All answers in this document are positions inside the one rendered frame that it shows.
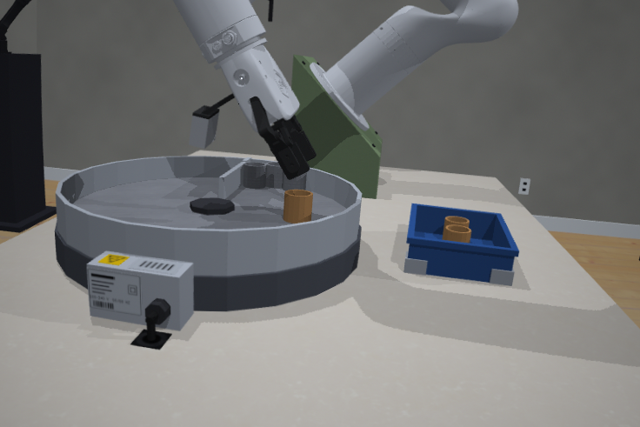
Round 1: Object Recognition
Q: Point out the bronze bushing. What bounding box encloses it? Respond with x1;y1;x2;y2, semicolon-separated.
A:
444;225;471;243
442;216;470;240
283;190;313;224

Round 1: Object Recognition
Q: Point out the blue open-top crate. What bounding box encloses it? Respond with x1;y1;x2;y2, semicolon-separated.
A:
403;203;519;286

